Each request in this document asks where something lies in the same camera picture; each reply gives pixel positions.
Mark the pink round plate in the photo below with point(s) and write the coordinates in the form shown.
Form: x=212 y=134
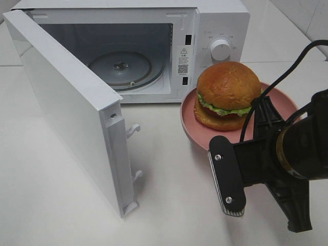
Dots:
x=201 y=135

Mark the upper white round knob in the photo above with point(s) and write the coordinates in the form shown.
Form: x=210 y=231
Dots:
x=220 y=49

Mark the white microwave door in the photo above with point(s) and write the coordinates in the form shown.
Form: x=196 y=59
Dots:
x=81 y=108

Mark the white microwave oven body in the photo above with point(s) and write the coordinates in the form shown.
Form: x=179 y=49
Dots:
x=90 y=29

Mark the glass microwave turntable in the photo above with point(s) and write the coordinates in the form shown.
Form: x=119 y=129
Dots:
x=121 y=68

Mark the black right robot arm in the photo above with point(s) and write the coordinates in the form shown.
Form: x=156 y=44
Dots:
x=284 y=154

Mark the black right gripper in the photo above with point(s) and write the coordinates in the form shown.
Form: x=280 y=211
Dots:
x=255 y=161

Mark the white warning label sticker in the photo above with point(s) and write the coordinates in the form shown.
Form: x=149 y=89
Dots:
x=183 y=59

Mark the burger with lettuce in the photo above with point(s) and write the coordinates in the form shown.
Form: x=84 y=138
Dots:
x=224 y=95

